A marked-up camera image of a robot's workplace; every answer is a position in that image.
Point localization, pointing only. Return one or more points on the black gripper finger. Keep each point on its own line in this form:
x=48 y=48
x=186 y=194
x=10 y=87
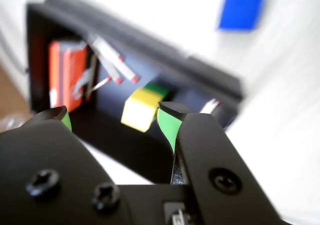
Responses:
x=212 y=155
x=45 y=165

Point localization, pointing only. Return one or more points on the green wooden cube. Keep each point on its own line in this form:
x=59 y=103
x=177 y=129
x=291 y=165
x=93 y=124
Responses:
x=157 y=90

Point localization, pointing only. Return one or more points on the yellow wooden cube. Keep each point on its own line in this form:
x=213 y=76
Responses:
x=137 y=110

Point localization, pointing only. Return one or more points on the blue wooden cube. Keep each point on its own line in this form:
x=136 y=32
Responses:
x=241 y=10

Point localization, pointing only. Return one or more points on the black open box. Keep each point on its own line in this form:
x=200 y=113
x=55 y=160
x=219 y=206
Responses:
x=112 y=135

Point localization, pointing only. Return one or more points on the red-tipped wooden match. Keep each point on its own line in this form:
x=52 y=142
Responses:
x=101 y=83
x=91 y=80
x=127 y=71
x=112 y=71
x=208 y=106
x=217 y=105
x=121 y=58

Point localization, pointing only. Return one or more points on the clear plastic wrap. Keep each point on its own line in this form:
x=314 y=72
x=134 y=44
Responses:
x=10 y=122

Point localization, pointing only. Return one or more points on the brown cardboard sheet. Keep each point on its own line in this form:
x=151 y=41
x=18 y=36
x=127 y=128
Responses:
x=12 y=92

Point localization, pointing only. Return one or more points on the orange matchbox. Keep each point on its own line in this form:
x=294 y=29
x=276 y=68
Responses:
x=70 y=75

